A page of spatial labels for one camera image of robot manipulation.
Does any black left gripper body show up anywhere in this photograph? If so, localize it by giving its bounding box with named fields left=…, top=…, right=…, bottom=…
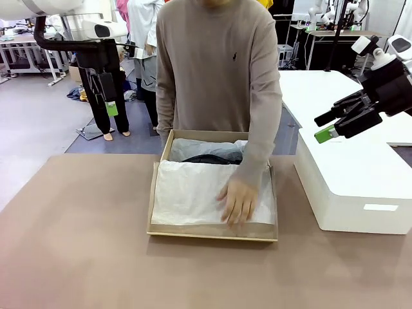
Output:
left=75, top=40, right=122, bottom=75

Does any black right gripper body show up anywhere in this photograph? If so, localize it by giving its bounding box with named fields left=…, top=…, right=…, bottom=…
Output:
left=359, top=59, right=412, bottom=117

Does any black leather buckle shoe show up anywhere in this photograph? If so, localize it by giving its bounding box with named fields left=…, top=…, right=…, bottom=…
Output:
left=180, top=153, right=243, bottom=166

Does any white tissue paper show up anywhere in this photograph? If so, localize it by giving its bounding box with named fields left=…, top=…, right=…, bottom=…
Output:
left=150, top=159, right=277, bottom=227

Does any beige cardboard shoe box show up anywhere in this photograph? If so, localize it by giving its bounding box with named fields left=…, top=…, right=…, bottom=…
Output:
left=146, top=129, right=279, bottom=243

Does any person's left forearm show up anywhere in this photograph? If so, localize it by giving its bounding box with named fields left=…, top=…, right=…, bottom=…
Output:
left=229, top=128, right=281, bottom=194

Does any person's right forearm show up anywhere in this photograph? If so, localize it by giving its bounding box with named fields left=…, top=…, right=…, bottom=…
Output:
left=156, top=86, right=178, bottom=154

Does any person's left hand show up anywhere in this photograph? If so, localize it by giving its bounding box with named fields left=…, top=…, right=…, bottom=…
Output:
left=216, top=178, right=259, bottom=230

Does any pile of blue yellow clothes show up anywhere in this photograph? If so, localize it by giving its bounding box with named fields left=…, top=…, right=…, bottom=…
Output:
left=66, top=86, right=90, bottom=103

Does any brown cardboard carton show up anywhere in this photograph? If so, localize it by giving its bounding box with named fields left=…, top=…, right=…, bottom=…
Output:
left=68, top=65, right=84, bottom=84

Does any mannequin with black trousers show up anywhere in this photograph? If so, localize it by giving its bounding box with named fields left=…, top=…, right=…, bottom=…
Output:
left=79, top=66, right=132, bottom=142

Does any pink garment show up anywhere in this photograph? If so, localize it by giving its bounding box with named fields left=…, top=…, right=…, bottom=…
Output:
left=115, top=0, right=130, bottom=35

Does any mannequin in white shirt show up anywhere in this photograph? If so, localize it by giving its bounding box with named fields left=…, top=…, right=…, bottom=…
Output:
left=127, top=0, right=165, bottom=129

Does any black background table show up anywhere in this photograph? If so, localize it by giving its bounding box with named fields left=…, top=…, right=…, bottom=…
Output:
left=289, top=24, right=389, bottom=72

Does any black tripod pole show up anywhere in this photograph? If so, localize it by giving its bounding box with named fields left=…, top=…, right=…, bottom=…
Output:
left=324, top=0, right=350, bottom=72

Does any white desk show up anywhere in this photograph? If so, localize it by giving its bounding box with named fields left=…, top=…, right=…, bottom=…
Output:
left=0, top=32, right=70, bottom=87

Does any white label on cabinet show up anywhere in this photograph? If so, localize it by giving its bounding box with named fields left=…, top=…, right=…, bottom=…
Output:
left=363, top=203, right=400, bottom=212

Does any grey tissue paper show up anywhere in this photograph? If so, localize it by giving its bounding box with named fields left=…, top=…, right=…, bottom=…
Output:
left=169, top=137, right=249, bottom=165

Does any person's torso in beige sweater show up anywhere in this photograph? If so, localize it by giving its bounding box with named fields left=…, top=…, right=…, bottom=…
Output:
left=155, top=0, right=284, bottom=155

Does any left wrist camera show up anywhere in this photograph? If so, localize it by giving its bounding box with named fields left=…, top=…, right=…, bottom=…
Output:
left=115, top=43, right=145, bottom=59

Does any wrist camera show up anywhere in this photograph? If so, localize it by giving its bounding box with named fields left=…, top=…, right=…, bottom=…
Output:
left=350, top=35, right=396, bottom=71
left=115, top=43, right=145, bottom=59

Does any metal mannequin base plate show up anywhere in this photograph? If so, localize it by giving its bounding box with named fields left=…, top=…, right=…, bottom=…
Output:
left=76, top=124, right=116, bottom=140

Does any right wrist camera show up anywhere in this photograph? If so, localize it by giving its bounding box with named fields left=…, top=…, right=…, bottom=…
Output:
left=350, top=35, right=396, bottom=71

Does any black hose of left arm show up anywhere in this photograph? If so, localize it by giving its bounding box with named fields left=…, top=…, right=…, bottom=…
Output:
left=33, top=15, right=104, bottom=52

